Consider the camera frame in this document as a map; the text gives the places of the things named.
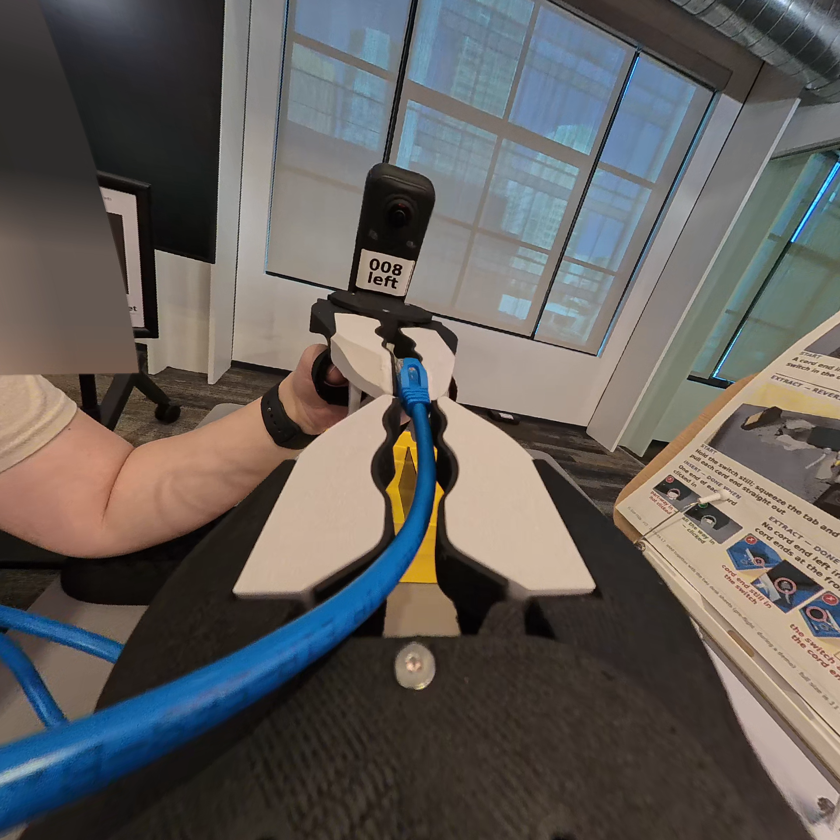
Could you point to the silver spiral duct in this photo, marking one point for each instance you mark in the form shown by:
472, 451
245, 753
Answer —
774, 39

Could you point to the person's left hand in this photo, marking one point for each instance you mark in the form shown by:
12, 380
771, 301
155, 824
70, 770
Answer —
328, 417

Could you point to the black wall panel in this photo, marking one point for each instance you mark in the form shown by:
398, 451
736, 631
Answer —
164, 131

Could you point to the small black floor box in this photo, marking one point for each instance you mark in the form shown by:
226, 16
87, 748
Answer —
504, 417

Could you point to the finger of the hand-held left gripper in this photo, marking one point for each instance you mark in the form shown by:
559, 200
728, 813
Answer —
358, 354
439, 358

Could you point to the yellow plastic bin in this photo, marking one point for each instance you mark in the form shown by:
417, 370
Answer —
423, 564

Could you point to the wooden display board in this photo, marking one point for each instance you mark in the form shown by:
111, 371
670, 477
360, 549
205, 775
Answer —
715, 407

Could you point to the printed instruction sheet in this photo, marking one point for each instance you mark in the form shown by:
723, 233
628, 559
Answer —
754, 525

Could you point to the black wristband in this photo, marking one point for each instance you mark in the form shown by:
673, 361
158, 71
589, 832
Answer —
282, 420

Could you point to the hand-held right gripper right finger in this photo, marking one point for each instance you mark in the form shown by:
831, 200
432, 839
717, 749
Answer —
512, 525

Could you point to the teal glass partition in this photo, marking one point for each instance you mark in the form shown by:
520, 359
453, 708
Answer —
774, 275

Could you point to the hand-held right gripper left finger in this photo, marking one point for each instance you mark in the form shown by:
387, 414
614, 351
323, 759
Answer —
321, 518

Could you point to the black easel stand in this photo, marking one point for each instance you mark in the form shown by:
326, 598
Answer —
141, 387

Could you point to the person's left forearm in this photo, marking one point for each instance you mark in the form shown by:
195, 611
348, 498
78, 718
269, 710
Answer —
131, 485

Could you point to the framed marker sign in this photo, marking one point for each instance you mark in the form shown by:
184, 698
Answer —
141, 262

